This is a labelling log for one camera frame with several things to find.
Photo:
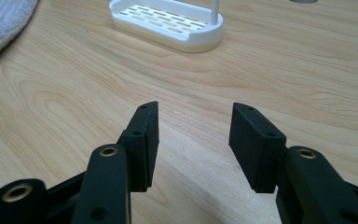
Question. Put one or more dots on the grey round object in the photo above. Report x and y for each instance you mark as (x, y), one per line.
(304, 1)

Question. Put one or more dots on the white slotted drain rack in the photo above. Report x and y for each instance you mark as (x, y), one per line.
(171, 23)

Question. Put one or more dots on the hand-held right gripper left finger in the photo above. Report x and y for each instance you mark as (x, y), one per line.
(138, 149)

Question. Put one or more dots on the grey towel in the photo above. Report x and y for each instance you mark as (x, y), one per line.
(0, 25)

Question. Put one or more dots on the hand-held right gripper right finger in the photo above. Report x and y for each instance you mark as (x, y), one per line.
(261, 149)

